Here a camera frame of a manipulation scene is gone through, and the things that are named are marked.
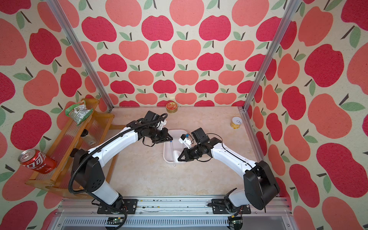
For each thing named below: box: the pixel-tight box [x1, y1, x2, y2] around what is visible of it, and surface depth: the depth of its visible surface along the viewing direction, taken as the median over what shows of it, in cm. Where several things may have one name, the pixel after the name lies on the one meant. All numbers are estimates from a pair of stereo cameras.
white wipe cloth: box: [172, 150, 182, 163], surface depth 80 cm
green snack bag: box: [65, 100, 94, 127], surface depth 76 cm
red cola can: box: [17, 149, 58, 174], surface depth 53 cm
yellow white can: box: [230, 116, 243, 130], surface depth 107 cm
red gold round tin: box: [165, 101, 178, 114], surface depth 121 cm
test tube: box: [170, 140, 176, 167], surface depth 82 cm
